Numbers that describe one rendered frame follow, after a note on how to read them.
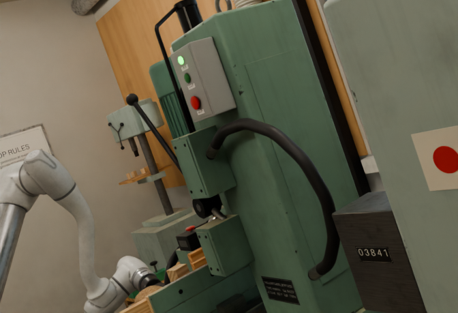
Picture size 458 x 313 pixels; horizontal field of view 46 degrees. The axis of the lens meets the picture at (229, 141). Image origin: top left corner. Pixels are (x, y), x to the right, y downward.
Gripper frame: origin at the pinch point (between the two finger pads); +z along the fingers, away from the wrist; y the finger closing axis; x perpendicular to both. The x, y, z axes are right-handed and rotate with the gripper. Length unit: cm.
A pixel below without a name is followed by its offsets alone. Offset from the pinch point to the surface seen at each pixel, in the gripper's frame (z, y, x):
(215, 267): 57, -15, -49
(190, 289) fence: 46, -16, -38
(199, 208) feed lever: 48, -11, -60
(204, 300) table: 47, -14, -34
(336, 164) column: 72, 12, -70
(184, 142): 52, -14, -79
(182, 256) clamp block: 19.8, -3.8, -31.0
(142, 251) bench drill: -175, 64, 80
